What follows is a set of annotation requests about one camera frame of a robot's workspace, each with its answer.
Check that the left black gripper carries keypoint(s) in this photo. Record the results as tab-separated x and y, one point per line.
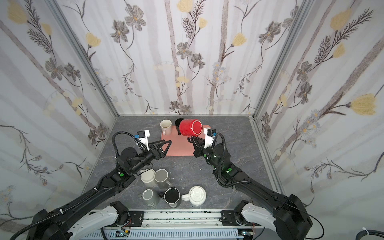
155	152

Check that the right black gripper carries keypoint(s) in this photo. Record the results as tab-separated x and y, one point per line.
197	146

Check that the red mug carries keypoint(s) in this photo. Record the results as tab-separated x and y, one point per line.
191	127

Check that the pale pink mug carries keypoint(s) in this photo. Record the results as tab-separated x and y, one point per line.
166	127

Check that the dark mug white base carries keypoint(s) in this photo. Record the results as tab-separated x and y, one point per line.
177	124

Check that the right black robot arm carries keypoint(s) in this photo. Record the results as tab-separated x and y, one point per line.
261	192

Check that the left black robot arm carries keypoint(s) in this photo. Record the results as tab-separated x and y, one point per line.
96	192

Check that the grey upright mug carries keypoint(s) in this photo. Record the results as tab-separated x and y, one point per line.
162	179

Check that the cream upside-down mug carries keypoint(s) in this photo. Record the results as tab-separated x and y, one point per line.
148	178

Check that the black interior steel mug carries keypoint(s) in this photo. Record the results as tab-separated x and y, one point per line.
172	197

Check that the small grey mug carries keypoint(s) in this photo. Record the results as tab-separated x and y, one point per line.
150	198

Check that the white ribbed upside-down mug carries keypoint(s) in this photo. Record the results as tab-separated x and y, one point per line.
196	196

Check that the pink rectangular tray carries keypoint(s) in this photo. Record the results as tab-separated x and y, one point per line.
180	145

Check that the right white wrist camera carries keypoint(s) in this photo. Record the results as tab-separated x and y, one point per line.
209	137

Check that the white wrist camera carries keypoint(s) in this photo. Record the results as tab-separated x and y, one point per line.
141	138
209	137

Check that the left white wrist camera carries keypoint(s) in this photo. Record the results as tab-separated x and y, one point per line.
141	138

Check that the aluminium mounting rail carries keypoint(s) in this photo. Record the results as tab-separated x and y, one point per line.
245	214

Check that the white perforated cable duct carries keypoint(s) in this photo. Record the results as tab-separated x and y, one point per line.
176	234

